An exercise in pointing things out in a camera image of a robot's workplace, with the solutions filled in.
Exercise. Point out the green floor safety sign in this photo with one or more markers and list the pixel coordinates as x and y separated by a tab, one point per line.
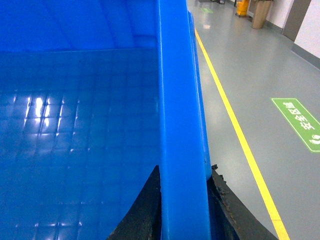
305	125

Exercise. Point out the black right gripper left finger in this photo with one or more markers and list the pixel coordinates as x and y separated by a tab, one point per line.
143	221

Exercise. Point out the brown cardboard bin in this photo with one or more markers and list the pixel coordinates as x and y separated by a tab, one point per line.
262	8

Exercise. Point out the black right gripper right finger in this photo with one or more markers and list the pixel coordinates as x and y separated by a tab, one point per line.
230	219

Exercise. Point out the blue plastic crate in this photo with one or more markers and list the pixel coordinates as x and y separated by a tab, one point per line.
94	96

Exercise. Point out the yellow mop bucket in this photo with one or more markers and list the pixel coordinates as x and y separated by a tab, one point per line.
242	8

